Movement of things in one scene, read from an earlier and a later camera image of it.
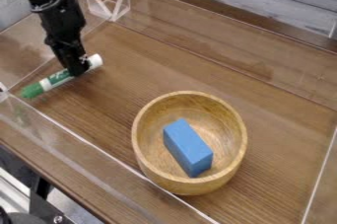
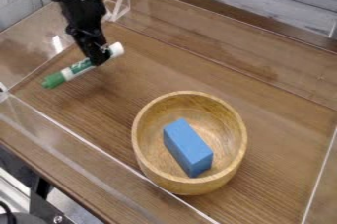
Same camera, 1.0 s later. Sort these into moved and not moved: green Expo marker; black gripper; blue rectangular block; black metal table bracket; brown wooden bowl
Moved: black gripper; green Expo marker
Not moved: blue rectangular block; brown wooden bowl; black metal table bracket
